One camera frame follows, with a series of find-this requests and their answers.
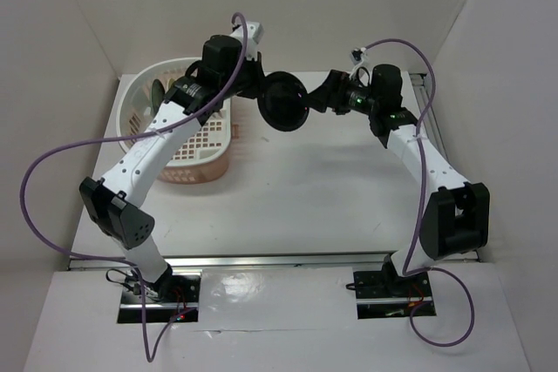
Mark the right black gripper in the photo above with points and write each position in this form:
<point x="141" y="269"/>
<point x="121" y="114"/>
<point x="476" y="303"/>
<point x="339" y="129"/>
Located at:
<point x="332" y="92"/>

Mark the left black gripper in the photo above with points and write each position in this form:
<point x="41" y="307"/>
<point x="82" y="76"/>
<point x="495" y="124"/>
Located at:
<point x="256" y="78"/>

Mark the blue patterned plate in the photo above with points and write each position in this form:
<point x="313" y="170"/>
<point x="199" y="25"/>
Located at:
<point x="157" y="95"/>

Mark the black glossy plate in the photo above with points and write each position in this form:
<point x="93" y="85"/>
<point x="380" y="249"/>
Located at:
<point x="281" y="103"/>

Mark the cream plate with green patch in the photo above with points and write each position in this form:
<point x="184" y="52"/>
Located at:
<point x="171" y="84"/>

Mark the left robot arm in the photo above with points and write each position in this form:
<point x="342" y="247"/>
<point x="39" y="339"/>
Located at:
<point x="114" y="201"/>

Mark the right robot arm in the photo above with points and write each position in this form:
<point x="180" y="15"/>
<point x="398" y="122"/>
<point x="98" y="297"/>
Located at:
<point x="453" y="214"/>

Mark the pink white dish rack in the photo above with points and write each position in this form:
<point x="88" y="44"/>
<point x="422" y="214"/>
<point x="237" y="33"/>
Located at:
<point x="204" y="157"/>

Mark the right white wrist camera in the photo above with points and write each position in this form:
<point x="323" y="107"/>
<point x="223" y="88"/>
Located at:
<point x="360" y="61"/>

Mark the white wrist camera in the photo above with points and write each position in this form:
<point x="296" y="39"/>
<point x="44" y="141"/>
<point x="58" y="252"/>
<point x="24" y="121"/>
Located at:
<point x="255" y="34"/>
<point x="360" y="61"/>

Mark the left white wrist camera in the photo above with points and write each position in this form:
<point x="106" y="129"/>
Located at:
<point x="255" y="34"/>

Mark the aluminium right side rail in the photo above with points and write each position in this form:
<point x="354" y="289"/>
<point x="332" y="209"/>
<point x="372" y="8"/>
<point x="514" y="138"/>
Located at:
<point x="422" y="87"/>

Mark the aluminium rail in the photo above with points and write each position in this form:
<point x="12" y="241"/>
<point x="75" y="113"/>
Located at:
<point x="422" y="87"/>
<point x="269" y="260"/>

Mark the aluminium front rail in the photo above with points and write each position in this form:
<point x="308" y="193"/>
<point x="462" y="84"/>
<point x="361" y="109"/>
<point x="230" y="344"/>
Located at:
<point x="269" y="260"/>

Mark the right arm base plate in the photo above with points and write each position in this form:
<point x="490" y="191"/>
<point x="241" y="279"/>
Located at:
<point x="377" y="298"/>

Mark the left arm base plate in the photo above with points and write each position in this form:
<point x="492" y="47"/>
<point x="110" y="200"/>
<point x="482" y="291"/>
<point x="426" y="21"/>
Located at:
<point x="182" y="300"/>

